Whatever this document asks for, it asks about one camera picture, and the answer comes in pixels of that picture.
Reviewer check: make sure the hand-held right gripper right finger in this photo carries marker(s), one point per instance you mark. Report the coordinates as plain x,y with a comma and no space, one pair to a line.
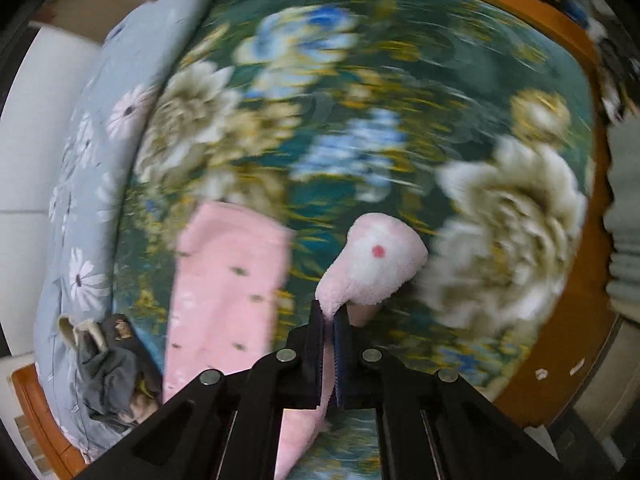
341,355

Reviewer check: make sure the grey garment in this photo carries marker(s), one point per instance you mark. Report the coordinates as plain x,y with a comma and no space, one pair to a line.
112,375

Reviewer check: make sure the blue-grey floral duvet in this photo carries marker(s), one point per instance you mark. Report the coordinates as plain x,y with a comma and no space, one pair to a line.
100,110

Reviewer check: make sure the pink floral fleece garment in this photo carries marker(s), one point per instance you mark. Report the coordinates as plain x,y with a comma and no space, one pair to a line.
225,280

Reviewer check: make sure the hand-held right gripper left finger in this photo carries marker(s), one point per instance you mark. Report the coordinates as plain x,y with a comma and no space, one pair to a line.
312,355

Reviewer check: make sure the wooden bed frame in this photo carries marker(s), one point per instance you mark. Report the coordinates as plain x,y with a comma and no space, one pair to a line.
550,385

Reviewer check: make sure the white wardrobe with black stripe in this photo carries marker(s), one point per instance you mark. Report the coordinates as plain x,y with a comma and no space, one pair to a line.
30,135

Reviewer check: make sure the green floral bed sheet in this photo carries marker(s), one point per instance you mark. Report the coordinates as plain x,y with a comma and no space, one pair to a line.
400,85

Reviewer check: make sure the person's grey knit clothing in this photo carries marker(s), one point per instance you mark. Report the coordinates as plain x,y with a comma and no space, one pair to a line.
625,220

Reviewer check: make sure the dark clutter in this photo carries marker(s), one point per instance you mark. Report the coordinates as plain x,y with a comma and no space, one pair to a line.
615,60

